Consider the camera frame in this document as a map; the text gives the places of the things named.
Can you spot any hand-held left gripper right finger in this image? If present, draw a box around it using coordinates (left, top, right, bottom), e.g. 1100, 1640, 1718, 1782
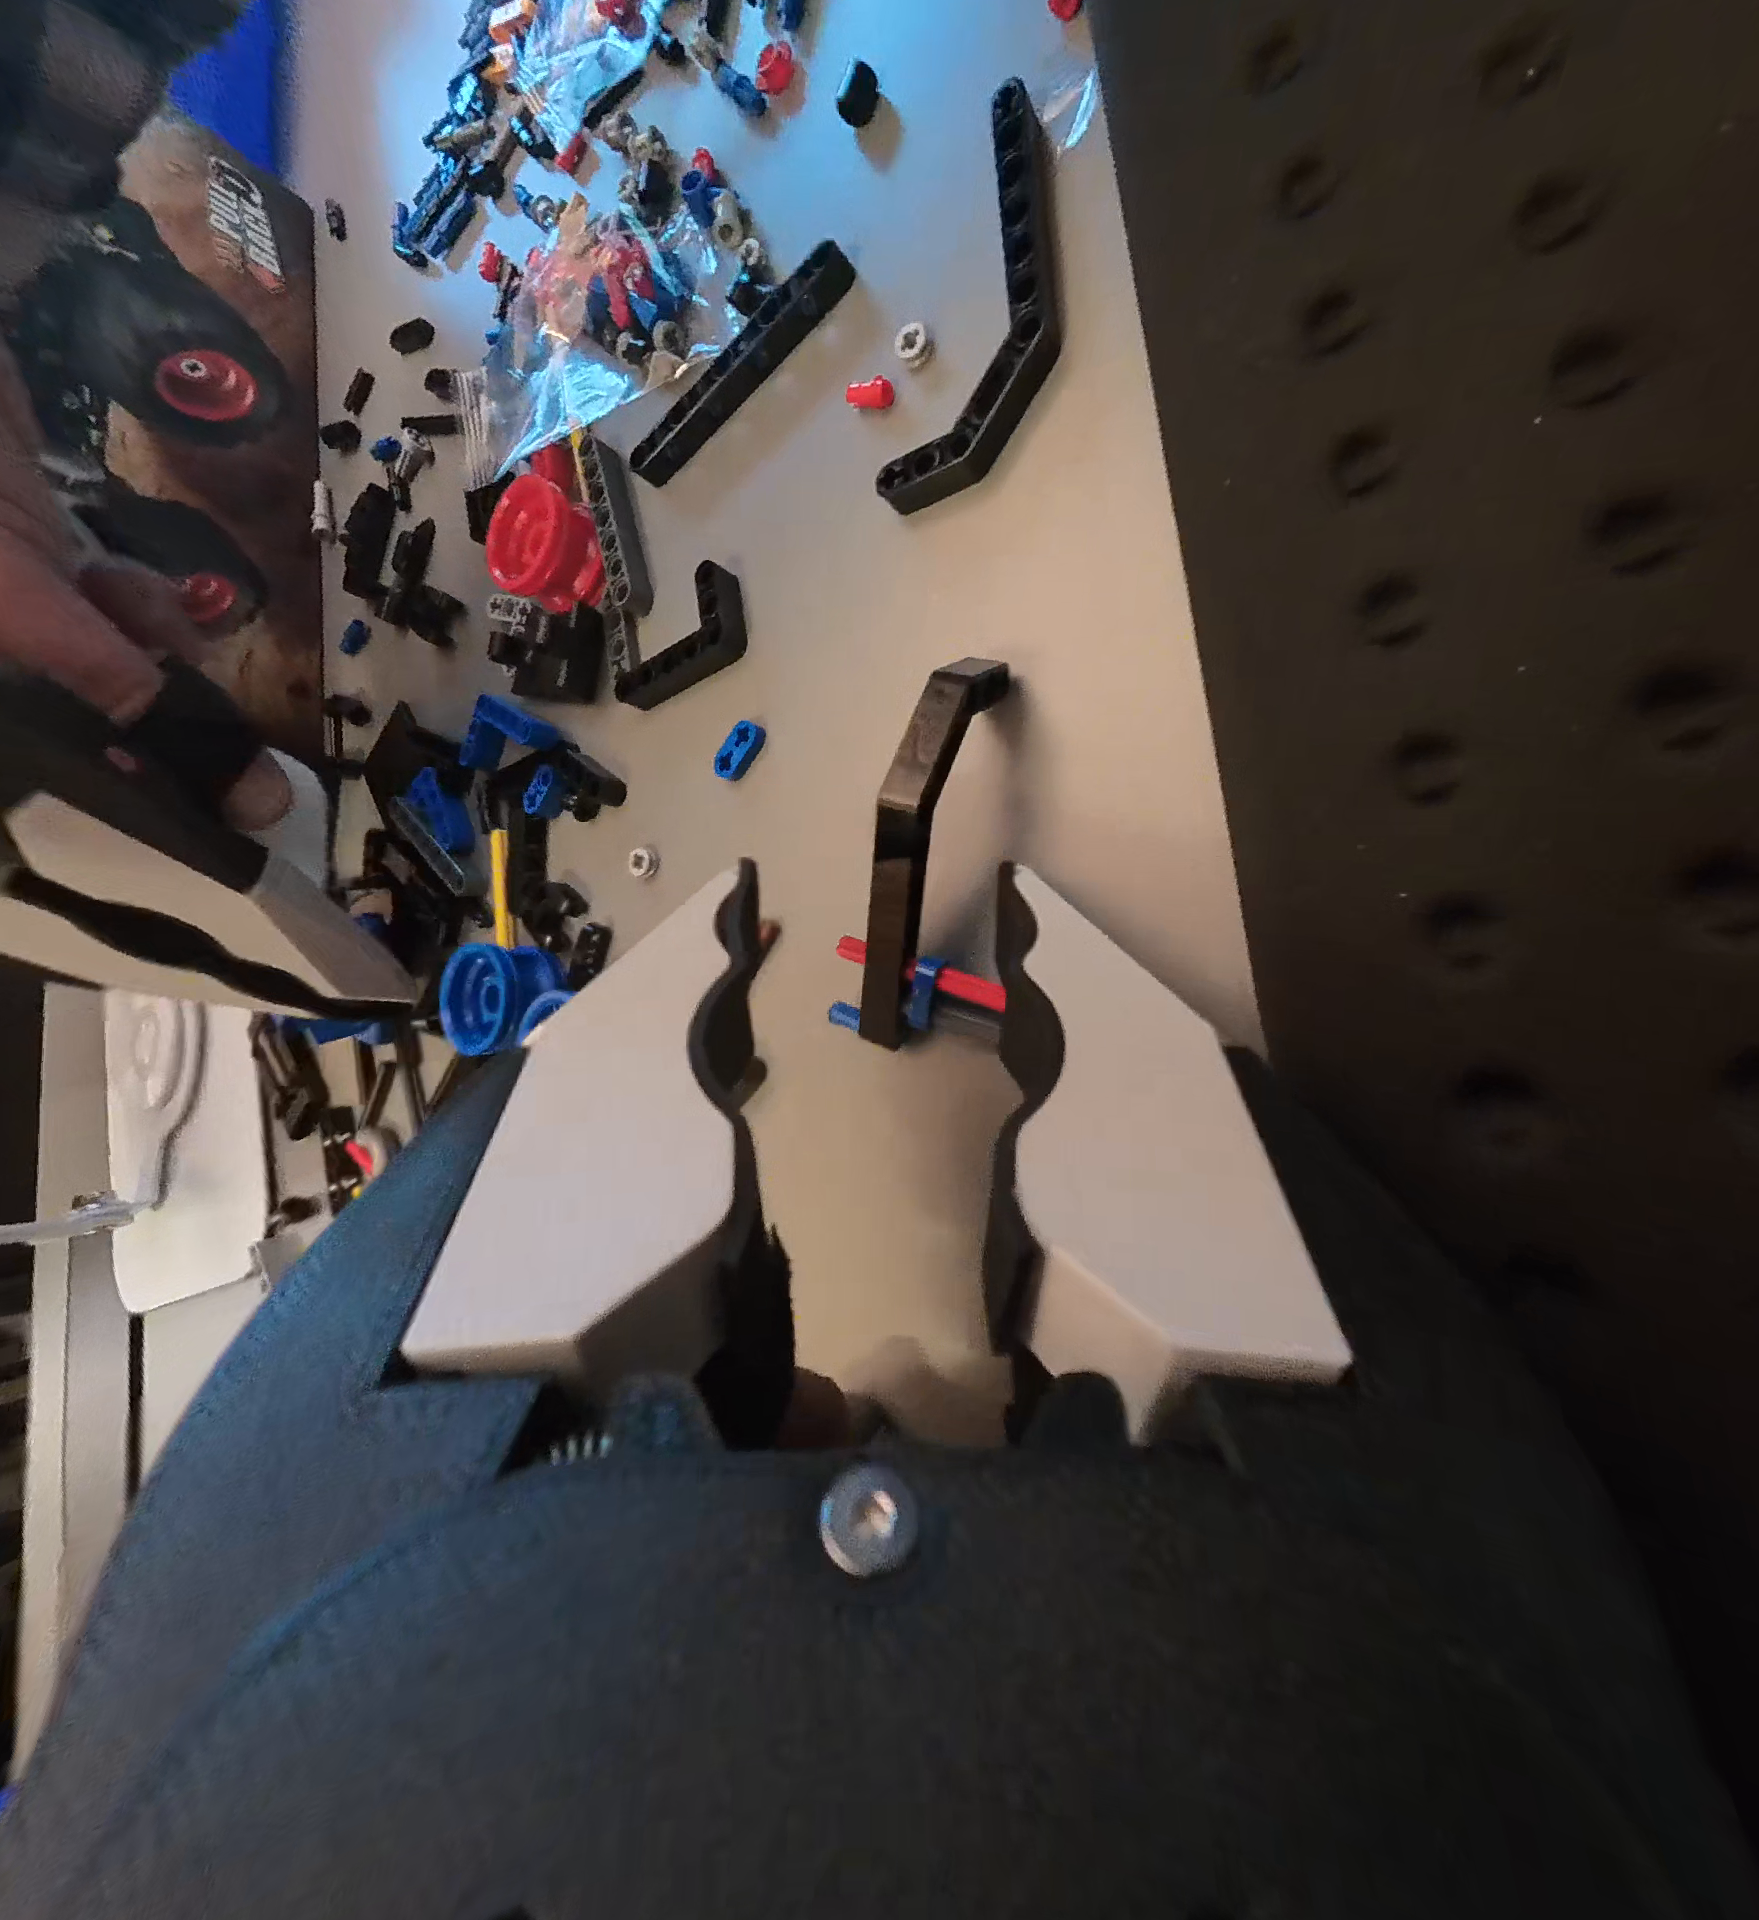
981, 861, 1355, 1448

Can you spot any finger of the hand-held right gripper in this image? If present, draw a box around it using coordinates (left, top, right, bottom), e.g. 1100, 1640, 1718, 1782
0, 793, 420, 1006
0, 881, 326, 1024

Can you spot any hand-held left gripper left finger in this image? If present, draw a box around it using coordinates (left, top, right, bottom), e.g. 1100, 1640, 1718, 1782
400, 859, 798, 1448

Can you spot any red toy axle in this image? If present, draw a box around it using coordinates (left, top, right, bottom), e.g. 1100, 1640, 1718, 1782
834, 939, 1011, 1014

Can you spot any person's right forearm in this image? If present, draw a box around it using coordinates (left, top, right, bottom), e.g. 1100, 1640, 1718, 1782
0, 0, 243, 303

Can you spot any grey desk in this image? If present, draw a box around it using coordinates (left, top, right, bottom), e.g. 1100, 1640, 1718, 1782
17, 0, 1271, 1787

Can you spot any person's right hand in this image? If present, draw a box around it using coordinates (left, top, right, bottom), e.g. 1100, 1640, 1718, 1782
0, 301, 299, 837

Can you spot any black flat toy tile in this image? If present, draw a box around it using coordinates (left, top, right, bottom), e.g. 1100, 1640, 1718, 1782
361, 702, 468, 814

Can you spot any blue angled toy beam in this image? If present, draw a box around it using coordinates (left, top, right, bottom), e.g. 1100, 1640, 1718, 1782
461, 695, 569, 771
395, 764, 478, 850

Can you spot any scatter of small toy pins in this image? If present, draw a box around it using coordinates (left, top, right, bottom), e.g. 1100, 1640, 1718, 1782
317, 195, 468, 631

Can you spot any black toy truck box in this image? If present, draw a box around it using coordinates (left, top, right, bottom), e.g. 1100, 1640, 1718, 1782
8, 141, 326, 759

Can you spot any red toy wheel rim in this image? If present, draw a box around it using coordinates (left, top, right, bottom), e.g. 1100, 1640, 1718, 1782
484, 469, 603, 613

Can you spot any clear bag of toy parts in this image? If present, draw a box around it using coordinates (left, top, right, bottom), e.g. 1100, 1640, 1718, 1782
400, 0, 790, 483

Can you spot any black dimpled board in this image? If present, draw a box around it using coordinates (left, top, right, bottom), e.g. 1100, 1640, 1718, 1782
1085, 0, 1759, 1848

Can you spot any black straight toy beam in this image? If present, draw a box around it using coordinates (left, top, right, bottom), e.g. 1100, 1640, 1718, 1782
627, 241, 857, 492

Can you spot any black angled long toy beam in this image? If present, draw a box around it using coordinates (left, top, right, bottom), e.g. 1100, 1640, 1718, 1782
875, 79, 1064, 519

